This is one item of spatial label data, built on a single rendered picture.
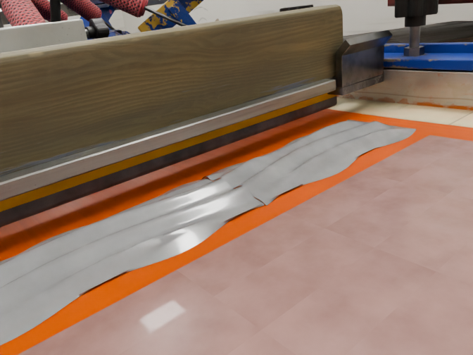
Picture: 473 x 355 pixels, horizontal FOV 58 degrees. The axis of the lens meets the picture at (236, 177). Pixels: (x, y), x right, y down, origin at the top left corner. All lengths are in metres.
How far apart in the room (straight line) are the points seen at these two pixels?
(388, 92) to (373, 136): 0.14
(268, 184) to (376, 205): 0.07
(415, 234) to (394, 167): 0.09
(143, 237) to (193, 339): 0.08
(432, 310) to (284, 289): 0.06
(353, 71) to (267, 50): 0.11
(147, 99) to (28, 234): 0.12
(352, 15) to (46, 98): 2.44
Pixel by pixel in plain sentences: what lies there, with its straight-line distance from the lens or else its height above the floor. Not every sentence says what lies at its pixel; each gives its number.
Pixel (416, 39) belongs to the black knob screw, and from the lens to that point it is 0.49.
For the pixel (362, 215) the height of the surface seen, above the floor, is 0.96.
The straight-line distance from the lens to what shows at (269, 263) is 0.21.
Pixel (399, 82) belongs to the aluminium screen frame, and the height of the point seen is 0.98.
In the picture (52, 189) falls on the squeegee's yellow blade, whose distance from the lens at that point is 0.30.
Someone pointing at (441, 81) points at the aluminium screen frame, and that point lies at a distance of 0.46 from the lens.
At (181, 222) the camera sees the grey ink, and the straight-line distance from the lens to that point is 0.24.
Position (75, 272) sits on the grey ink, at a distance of 0.23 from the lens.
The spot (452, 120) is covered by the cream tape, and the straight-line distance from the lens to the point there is 0.42.
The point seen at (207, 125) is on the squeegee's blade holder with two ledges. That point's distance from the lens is 0.32.
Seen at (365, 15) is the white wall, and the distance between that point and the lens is 2.61.
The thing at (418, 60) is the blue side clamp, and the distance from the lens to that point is 0.47.
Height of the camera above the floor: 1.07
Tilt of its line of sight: 22 degrees down
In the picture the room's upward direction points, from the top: 7 degrees counter-clockwise
